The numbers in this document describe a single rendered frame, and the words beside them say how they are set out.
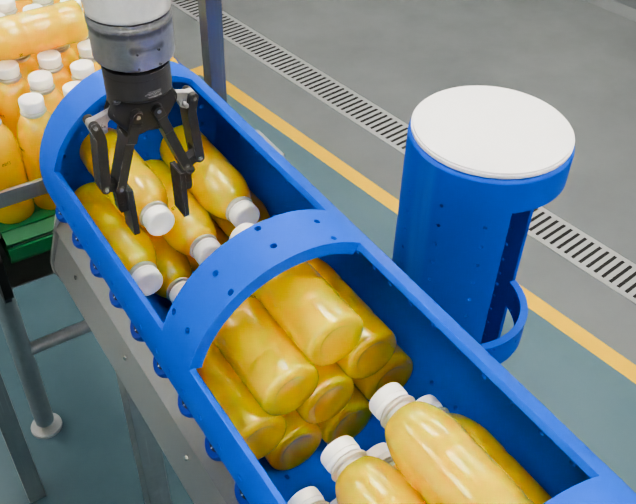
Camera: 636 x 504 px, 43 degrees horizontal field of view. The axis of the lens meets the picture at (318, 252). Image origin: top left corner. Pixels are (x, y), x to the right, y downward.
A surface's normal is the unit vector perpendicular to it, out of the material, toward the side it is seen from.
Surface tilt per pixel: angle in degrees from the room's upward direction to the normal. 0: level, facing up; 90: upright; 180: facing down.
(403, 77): 0
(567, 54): 0
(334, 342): 88
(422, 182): 90
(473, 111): 0
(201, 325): 52
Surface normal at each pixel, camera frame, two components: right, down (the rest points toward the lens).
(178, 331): -0.73, -0.02
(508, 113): 0.03, -0.74
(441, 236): -0.58, 0.53
